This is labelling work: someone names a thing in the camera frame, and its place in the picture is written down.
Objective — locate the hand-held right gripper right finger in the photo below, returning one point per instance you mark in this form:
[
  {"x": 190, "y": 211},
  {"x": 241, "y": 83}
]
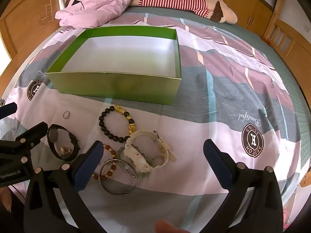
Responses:
[{"x": 217, "y": 162}]

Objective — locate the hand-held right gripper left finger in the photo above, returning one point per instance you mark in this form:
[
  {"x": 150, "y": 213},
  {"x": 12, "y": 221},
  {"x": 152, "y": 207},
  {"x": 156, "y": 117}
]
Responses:
[{"x": 88, "y": 167}]

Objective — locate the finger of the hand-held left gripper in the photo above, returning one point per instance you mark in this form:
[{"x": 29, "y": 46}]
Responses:
[
  {"x": 8, "y": 110},
  {"x": 29, "y": 137}
]

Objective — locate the black wristwatch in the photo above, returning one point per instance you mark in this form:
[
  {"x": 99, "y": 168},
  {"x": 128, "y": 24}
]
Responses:
[{"x": 74, "y": 148}]

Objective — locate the silver bangle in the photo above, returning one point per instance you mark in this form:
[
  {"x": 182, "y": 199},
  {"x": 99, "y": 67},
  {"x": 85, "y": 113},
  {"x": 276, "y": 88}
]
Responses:
[{"x": 119, "y": 193}]

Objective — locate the white wristwatch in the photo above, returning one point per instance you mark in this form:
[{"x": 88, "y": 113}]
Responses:
[{"x": 136, "y": 155}]

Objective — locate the green cardboard box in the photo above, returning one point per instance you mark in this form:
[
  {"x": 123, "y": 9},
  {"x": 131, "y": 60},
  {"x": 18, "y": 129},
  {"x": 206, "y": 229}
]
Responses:
[{"x": 121, "y": 89}]

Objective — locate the person's left hand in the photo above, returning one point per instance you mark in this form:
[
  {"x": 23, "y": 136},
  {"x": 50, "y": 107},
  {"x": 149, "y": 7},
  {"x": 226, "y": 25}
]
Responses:
[{"x": 4, "y": 200}]

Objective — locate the person's right hand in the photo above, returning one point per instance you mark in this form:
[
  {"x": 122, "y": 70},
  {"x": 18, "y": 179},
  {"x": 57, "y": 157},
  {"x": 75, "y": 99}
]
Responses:
[{"x": 170, "y": 227}]

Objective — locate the small gold trinket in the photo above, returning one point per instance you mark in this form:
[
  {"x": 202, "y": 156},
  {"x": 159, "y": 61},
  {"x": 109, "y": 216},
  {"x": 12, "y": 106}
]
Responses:
[{"x": 64, "y": 150}]

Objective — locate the wooden panel with line pattern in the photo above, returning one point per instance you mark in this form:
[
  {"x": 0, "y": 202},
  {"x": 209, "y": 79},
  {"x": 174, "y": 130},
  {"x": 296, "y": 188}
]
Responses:
[{"x": 26, "y": 17}]

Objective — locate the pink quilt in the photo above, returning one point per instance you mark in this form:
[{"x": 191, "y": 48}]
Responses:
[{"x": 97, "y": 2}]

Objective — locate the wooden cabinet with glass panes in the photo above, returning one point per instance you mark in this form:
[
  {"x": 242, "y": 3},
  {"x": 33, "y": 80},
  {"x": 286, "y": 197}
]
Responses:
[{"x": 286, "y": 29}]

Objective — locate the wooden wardrobe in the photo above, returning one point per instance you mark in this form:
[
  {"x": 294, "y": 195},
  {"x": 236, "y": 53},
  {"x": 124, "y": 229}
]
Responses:
[{"x": 238, "y": 2}]

